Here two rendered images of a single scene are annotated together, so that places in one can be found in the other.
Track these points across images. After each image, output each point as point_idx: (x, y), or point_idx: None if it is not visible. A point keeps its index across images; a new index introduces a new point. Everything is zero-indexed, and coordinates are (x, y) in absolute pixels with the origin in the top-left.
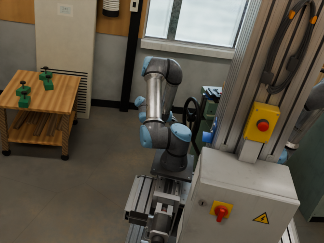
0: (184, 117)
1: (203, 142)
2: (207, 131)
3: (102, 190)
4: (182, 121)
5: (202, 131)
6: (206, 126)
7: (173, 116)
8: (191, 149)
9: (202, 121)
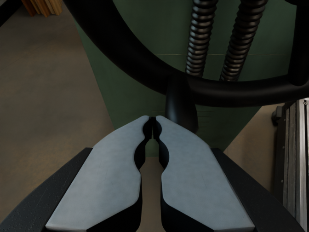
0: (133, 36)
1: (174, 65)
2: (183, 16)
3: None
4: (151, 77)
5: (145, 40)
6: (161, 2)
7: (115, 138)
8: (115, 113)
9: (115, 4)
